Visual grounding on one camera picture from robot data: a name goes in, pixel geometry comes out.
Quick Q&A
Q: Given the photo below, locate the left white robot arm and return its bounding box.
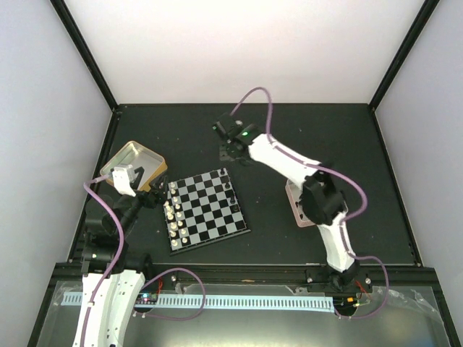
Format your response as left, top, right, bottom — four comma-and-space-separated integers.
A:
73, 173, 169, 346

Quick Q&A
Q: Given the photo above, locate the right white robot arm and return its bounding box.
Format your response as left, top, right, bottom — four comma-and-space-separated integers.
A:
212, 114, 358, 292

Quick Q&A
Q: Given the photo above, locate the white chess piece row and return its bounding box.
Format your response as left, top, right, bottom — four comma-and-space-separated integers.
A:
163, 181, 189, 252

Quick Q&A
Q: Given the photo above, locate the pink tray of black pieces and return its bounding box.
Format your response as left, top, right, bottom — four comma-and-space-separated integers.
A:
285, 180, 315, 228

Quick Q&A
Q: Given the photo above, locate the gold metal tin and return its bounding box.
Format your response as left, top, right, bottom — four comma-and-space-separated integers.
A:
99, 140, 168, 192

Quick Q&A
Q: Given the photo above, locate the black and silver chessboard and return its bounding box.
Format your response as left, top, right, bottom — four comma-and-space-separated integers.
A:
170, 167, 250, 255

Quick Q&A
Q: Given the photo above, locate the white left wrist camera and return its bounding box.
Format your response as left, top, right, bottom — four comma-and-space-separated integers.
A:
111, 164, 136, 197

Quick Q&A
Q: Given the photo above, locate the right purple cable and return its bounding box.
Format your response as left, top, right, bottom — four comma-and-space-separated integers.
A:
231, 86, 391, 321

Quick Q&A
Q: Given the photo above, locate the light blue cable duct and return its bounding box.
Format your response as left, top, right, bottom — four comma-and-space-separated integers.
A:
61, 291, 336, 314

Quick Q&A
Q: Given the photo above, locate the left black corner frame post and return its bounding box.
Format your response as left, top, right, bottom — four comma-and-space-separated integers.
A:
50, 0, 119, 112

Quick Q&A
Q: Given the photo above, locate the black corner frame post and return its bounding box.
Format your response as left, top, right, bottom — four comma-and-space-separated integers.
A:
369, 0, 440, 111
50, 0, 119, 112

